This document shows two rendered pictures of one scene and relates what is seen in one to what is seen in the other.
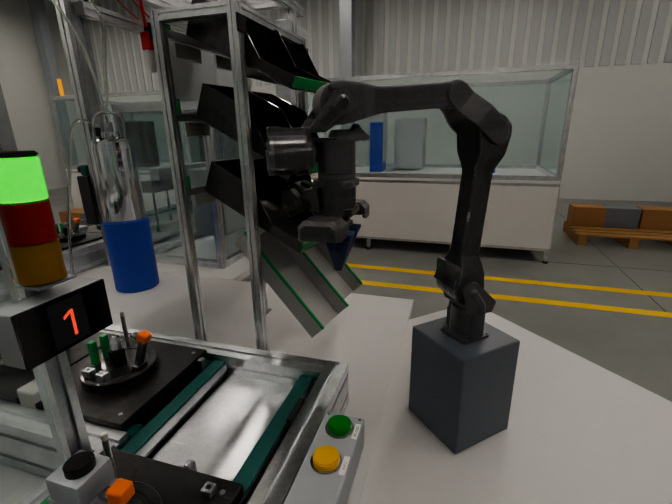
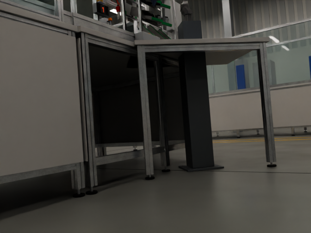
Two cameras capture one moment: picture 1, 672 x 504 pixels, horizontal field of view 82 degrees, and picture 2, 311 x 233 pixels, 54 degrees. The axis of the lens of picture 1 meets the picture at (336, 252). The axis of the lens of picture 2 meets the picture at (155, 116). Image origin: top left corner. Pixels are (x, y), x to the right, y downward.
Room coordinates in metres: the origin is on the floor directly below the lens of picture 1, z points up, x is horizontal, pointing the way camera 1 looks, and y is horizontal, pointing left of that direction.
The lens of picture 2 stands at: (-1.56, -0.59, 0.31)
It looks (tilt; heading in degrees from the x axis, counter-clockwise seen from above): 2 degrees up; 17
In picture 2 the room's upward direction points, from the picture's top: 4 degrees counter-clockwise
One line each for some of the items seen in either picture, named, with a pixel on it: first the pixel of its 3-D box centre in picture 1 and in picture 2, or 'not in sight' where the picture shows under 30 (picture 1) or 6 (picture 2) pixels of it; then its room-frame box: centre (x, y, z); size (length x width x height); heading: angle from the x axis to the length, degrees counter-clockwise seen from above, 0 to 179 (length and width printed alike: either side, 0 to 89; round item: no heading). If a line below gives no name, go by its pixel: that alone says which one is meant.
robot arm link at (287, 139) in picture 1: (308, 133); not in sight; (0.57, 0.04, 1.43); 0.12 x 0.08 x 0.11; 105
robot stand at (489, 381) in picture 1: (460, 377); (189, 37); (0.65, -0.24, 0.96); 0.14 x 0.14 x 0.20; 27
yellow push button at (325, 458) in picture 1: (326, 460); not in sight; (0.45, 0.02, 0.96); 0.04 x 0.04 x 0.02
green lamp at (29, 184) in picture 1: (17, 179); not in sight; (0.45, 0.37, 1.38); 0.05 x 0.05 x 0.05
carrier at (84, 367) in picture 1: (116, 353); not in sight; (0.67, 0.44, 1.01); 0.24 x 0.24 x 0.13; 73
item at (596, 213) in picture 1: (624, 225); not in sight; (4.83, -3.75, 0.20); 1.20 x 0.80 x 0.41; 72
